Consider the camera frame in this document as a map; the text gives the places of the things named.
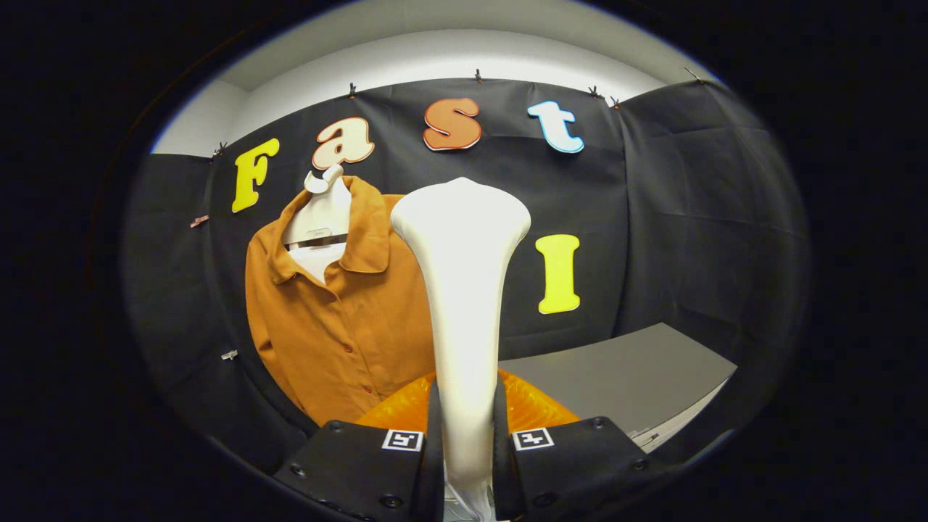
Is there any brown button-up shirt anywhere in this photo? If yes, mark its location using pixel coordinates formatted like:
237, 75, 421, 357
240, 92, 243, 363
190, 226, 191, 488
245, 175, 437, 427

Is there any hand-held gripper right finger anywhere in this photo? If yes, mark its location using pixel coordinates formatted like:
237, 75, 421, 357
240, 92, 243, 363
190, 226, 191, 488
493, 370, 653, 522

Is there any white mannequin torso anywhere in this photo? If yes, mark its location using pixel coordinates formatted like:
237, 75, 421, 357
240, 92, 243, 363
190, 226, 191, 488
281, 164, 354, 284

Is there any grey cabinet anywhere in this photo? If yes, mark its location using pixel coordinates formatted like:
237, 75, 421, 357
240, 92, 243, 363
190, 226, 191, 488
499, 323, 738, 455

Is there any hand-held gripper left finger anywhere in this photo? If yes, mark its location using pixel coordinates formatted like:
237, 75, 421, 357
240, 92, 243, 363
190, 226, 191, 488
274, 373, 444, 522

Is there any black backdrop cloth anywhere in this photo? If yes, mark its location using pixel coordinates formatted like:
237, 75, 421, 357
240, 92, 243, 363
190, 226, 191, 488
123, 76, 809, 481

